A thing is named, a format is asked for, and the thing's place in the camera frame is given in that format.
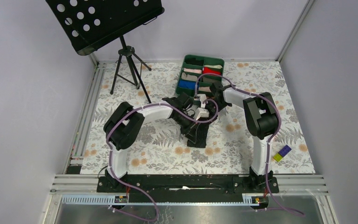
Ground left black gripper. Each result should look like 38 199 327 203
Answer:
172 112 200 143

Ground black striped underwear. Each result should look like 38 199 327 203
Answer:
186 124 209 148

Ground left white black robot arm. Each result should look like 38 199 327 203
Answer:
103 93 213 192

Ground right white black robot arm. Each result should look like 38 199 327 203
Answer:
210 83 281 192

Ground grey rolled cloth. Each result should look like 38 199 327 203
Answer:
202 77 221 84

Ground light pink rolled cloth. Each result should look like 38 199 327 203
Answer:
198 86 211 92

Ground red rolled cloth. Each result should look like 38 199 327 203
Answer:
202 67 221 76

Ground white rolled cloth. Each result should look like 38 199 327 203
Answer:
204 65 223 70

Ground green divided organizer tray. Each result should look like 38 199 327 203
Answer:
175 54 225 97

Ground beige rolled cloth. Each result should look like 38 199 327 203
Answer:
181 72 198 82

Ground black rolled cloth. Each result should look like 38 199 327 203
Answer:
184 57 204 66

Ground floral patterned table mat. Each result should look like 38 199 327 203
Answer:
79 61 316 175

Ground green toy brick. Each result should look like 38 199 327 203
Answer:
273 153 284 162

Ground purple toy brick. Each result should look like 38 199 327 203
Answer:
278 145 292 157

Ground black perforated music stand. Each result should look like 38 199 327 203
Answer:
46 0 165 90

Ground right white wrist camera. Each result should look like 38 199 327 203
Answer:
198 94 207 108

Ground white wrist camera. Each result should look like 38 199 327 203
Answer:
194 107 209 120
198 94 207 108

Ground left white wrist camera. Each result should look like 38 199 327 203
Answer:
194 107 209 120

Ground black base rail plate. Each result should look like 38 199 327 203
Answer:
96 174 279 203

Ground aluminium frame rails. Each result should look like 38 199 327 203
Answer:
41 0 340 224

